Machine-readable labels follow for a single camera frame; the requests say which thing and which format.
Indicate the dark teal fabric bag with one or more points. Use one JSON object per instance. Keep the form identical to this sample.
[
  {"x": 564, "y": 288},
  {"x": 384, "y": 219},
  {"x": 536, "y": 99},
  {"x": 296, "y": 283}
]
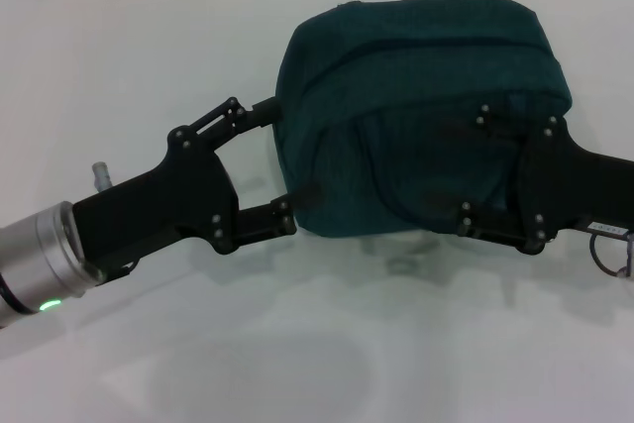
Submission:
[{"x": 396, "y": 121}]

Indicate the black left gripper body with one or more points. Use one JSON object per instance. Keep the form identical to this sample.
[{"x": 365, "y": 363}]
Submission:
[{"x": 158, "y": 215}]

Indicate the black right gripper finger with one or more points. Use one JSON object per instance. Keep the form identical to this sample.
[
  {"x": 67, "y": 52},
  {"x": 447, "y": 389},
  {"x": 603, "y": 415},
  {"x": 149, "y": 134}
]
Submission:
[
  {"x": 495, "y": 128},
  {"x": 495, "y": 227}
]

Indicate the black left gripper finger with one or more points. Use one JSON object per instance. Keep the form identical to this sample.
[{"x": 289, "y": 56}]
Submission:
[
  {"x": 255, "y": 225},
  {"x": 233, "y": 118}
]

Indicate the silver port plug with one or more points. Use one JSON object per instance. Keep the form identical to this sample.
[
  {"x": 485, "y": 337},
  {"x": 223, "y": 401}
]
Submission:
[
  {"x": 101, "y": 175},
  {"x": 629, "y": 254}
]

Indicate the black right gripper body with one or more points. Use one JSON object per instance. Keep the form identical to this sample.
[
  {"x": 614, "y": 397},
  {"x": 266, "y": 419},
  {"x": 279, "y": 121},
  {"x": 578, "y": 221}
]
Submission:
[{"x": 574, "y": 185}]

